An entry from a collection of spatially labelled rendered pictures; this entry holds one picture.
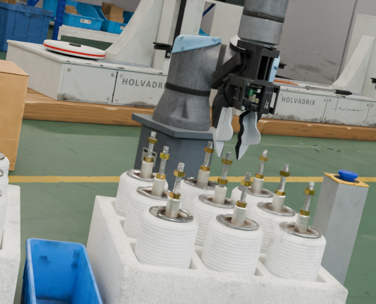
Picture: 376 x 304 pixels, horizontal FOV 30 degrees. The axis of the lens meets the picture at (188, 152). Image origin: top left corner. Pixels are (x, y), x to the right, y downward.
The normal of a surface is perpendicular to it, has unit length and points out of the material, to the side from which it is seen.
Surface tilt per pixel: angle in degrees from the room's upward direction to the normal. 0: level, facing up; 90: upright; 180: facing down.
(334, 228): 90
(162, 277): 90
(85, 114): 90
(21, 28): 92
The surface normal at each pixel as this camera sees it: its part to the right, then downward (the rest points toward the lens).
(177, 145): -0.09, 0.18
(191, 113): 0.30, -0.07
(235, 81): -0.90, -0.11
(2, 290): 0.22, 0.23
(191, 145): 0.62, 0.27
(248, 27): -0.60, 0.03
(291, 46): -0.76, -0.03
